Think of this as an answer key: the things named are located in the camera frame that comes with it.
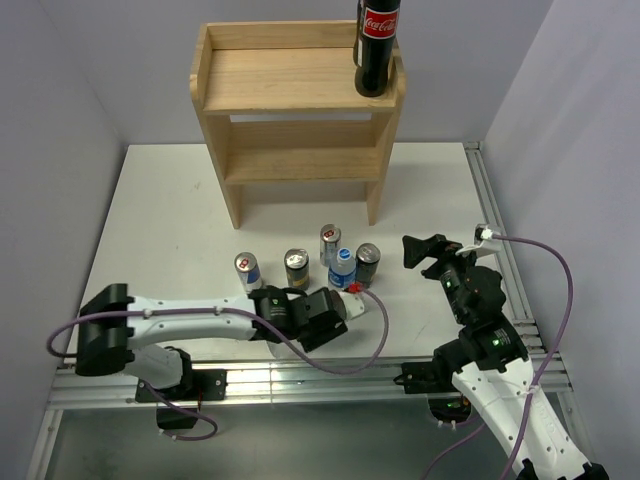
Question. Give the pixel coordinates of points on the small water bottle blue cap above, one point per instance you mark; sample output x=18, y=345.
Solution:
x=342, y=269

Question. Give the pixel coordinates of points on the dark green beverage can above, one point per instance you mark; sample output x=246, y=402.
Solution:
x=368, y=257

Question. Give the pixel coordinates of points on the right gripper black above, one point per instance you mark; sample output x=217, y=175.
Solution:
x=414, y=249

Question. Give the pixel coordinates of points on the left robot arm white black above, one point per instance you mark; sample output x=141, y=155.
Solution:
x=137, y=335

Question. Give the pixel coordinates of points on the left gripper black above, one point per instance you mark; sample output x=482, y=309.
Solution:
x=312, y=340

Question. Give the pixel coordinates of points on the aluminium rail frame front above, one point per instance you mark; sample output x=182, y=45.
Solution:
x=247, y=383

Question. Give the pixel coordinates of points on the blue silver energy drink can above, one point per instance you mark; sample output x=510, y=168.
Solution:
x=248, y=270

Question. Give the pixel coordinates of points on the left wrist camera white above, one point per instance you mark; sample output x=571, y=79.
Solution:
x=352, y=300

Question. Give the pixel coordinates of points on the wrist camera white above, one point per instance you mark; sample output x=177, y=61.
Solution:
x=485, y=242
x=352, y=300

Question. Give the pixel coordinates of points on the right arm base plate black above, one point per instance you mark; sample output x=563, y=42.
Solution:
x=424, y=378

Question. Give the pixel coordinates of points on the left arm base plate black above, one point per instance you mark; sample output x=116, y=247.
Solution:
x=201, y=385

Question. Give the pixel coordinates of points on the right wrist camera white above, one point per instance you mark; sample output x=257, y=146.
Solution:
x=485, y=242

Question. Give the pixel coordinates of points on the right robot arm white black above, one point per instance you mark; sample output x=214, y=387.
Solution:
x=489, y=363

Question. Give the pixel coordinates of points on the wooden two-tier shelf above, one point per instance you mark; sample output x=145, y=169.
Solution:
x=276, y=102

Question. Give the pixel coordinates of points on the silver slim beverage can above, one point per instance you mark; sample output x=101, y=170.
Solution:
x=330, y=241

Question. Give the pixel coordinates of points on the black yellow beverage can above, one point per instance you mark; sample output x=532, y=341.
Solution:
x=296, y=262

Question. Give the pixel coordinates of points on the Coca-Cola bottle red label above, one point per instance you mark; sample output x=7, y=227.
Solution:
x=377, y=23

